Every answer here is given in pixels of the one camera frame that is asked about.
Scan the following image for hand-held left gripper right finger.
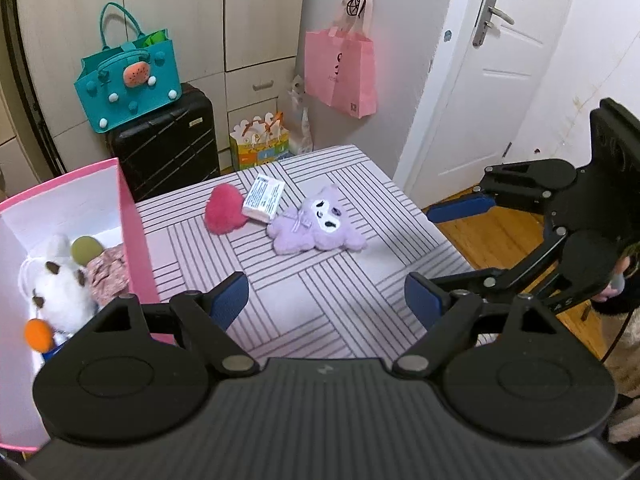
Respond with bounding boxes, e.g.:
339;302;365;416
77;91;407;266
392;272;561;380

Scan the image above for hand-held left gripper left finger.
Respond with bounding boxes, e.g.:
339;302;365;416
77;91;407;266
92;271;261;378

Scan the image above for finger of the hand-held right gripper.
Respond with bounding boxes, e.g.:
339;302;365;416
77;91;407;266
426;158;578;222
431;232;568;302

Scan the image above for pink cardboard box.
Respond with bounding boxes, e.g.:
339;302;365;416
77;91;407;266
0;157;176;453

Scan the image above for pink floral cloth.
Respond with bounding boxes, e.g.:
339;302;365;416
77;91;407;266
82;242;132;311

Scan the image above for olive green round puff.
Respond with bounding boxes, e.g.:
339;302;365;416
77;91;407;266
70;236;104;266

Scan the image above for white plush toy brown ears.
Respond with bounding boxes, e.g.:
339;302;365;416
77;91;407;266
20;260;96;335

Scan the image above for white fluffy plush toy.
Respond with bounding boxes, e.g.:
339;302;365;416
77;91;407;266
40;232;76;267

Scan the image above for orange makeup sponge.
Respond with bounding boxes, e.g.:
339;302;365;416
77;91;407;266
24;319;55;352

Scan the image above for person's right hand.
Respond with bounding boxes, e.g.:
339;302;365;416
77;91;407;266
600;247;640;302

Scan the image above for pink heart plush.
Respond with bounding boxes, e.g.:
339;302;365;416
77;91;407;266
204;183;248;235

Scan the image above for white tissue pack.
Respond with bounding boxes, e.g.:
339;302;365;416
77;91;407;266
241;174;287;223

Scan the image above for purple plush toy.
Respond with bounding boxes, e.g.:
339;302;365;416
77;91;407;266
266;184;368;256

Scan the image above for white door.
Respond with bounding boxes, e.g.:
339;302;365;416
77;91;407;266
405;0;583;211

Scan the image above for colourful paper gift bag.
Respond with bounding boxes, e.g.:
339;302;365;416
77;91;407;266
229;111;291;172

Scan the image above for black suitcase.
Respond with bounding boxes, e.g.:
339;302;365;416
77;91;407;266
105;82;221;203

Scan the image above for clear plastic bag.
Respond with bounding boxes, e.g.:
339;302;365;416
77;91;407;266
287;75;315;155

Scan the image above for pink shopping bag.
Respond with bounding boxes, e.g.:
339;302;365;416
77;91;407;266
304;0;377;119

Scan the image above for teal felt handbag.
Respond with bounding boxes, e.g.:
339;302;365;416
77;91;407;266
74;2;182;134

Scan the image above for beige wardrobe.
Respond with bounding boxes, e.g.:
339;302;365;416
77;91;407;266
0;0;308;196

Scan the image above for black cable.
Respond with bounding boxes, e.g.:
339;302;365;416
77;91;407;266
600;307;636;363

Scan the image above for metal door handle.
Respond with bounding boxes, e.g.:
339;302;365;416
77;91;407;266
472;0;516;48

